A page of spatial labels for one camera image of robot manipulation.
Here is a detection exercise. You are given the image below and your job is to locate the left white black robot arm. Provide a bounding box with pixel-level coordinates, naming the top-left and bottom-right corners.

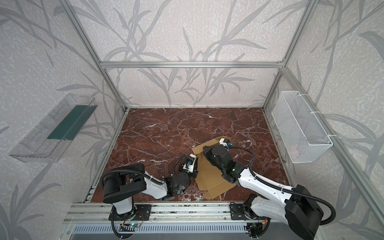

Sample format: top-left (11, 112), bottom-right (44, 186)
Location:
top-left (99, 164), bottom-right (198, 216)

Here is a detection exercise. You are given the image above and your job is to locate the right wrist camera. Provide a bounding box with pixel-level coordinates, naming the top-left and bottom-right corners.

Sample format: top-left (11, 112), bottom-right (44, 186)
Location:
top-left (219, 138), bottom-right (232, 150)

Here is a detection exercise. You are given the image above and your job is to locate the clear plastic wall bin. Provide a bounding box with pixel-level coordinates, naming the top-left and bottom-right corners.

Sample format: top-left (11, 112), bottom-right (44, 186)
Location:
top-left (9, 94), bottom-right (98, 163)

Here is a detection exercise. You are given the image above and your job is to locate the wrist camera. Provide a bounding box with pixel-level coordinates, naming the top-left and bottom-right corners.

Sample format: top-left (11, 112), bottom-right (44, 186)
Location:
top-left (219, 138), bottom-right (232, 150)
top-left (183, 154), bottom-right (198, 174)

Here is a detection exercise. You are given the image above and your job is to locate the aluminium frame enclosure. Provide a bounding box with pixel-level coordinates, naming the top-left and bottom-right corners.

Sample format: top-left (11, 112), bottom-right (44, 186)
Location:
top-left (59, 1), bottom-right (384, 224)

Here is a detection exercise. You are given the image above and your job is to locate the brown cardboard box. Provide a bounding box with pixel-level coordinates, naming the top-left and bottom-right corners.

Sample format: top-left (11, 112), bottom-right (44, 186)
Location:
top-left (192, 136), bottom-right (235, 200)

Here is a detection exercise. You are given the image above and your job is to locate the green circuit board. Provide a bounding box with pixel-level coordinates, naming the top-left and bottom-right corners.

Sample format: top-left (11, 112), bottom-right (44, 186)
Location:
top-left (119, 223), bottom-right (142, 232)

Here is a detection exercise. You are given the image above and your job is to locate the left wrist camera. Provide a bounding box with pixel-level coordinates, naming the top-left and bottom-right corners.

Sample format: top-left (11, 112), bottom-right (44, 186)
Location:
top-left (183, 154), bottom-right (198, 174)

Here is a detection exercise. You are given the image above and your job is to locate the white wire mesh basket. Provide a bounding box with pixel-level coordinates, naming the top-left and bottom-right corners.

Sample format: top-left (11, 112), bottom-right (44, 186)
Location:
top-left (272, 91), bottom-right (333, 164)

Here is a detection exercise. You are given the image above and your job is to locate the right black corrugated cable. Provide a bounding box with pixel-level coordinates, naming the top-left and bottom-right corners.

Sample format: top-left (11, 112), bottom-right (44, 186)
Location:
top-left (229, 146), bottom-right (337, 226)

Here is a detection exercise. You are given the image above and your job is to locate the black connector box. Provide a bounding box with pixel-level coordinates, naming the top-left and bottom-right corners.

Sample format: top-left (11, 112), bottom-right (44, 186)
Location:
top-left (244, 224), bottom-right (263, 239)

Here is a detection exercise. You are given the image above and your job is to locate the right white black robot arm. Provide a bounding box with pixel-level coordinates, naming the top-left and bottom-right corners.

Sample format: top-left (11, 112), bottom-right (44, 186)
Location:
top-left (203, 145), bottom-right (325, 240)

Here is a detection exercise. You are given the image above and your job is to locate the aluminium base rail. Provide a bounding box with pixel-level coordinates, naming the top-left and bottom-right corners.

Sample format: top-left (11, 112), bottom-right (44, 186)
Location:
top-left (64, 202), bottom-right (235, 224)

